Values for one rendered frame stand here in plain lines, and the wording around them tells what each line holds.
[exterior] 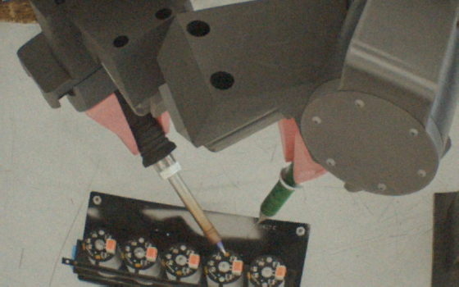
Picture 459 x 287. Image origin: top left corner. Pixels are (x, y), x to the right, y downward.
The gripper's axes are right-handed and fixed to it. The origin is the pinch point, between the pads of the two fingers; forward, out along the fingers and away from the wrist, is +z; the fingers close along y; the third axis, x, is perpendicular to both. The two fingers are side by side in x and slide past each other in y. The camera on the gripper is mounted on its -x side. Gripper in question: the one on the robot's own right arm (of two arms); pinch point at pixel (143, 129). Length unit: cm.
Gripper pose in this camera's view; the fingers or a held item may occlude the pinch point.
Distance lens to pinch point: 66.6
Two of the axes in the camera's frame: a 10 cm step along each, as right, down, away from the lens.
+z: 2.8, 6.9, 6.7
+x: -5.2, -4.8, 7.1
